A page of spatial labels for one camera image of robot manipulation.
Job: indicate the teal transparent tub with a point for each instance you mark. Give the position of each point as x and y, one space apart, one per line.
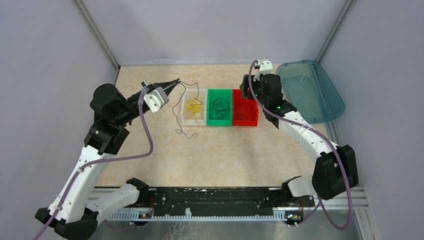
307 86

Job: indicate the white plastic bin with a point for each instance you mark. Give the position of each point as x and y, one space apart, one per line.
194 107

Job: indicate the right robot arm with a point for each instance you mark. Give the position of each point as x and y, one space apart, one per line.
335 167

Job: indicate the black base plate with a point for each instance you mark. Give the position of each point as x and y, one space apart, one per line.
220 201

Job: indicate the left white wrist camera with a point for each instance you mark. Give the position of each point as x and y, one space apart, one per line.
154 97

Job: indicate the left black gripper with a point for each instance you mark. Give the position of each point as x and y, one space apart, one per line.
168 86

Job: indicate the red plastic bin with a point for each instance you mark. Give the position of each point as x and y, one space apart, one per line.
245 112

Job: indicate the white toothed cable duct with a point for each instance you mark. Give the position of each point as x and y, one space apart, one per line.
135 215

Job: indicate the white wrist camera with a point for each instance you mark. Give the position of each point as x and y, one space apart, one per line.
263 67
154 97

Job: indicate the green plastic bin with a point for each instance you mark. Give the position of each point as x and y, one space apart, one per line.
219 107

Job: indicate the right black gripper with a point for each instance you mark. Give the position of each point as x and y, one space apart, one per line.
245 88

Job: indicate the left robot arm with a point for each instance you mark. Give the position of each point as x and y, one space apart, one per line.
72 215

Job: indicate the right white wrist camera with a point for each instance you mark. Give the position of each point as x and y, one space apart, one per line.
263 67

